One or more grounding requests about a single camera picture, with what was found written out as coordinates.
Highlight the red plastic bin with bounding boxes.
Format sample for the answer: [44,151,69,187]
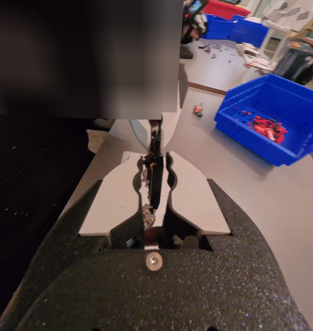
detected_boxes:
[203,0,252,20]

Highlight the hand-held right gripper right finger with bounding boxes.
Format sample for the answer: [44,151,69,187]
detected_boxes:
[163,151,231,236]

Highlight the black lego build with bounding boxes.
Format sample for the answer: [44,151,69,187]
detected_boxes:
[142,127,164,228]

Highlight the blue plastic bin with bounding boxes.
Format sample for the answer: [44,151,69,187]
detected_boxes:
[213,73,313,168]
[229,14,270,49]
[202,14,238,41]

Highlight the scattered dark lego pieces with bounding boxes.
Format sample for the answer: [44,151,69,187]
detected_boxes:
[197,43,238,64]

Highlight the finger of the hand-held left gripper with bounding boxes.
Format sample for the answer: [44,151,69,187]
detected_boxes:
[161,108,182,153]
[129,119,150,151]

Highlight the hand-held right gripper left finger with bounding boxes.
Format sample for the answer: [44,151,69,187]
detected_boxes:
[78,155,145,247]

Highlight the white frame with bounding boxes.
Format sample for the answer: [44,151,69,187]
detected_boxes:
[251,0,313,68]

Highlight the pile of red lego pieces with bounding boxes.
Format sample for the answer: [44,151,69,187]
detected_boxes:
[234,109,289,144]

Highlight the dark storage box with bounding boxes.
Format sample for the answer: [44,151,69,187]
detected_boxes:
[272,42,313,86]

